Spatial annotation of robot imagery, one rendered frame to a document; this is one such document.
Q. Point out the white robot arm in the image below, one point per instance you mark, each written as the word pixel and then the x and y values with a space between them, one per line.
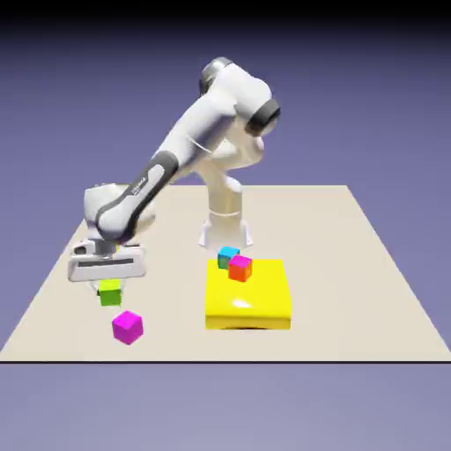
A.
pixel 208 116

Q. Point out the small cyan cube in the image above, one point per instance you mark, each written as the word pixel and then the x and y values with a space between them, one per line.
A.
pixel 225 256

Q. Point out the small orange cube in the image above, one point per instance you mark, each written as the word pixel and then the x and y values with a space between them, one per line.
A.
pixel 240 269

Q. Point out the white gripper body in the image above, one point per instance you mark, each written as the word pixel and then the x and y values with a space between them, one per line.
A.
pixel 105 268

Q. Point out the small green cube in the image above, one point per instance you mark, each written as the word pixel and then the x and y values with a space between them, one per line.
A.
pixel 110 293

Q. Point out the small magenta cube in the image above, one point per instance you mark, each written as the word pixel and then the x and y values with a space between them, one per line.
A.
pixel 127 327

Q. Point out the large yellow box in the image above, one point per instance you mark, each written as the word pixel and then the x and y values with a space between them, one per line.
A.
pixel 248 299

